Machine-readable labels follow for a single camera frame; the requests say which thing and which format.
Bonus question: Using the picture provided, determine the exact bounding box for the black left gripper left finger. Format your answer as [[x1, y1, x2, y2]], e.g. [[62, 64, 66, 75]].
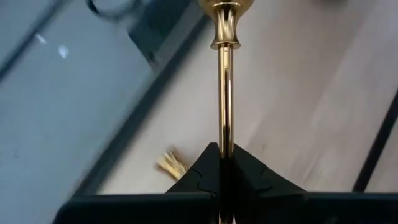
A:
[[54, 142, 220, 224]]

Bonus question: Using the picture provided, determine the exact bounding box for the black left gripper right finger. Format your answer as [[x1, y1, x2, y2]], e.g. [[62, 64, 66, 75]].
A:
[[233, 144, 398, 224]]

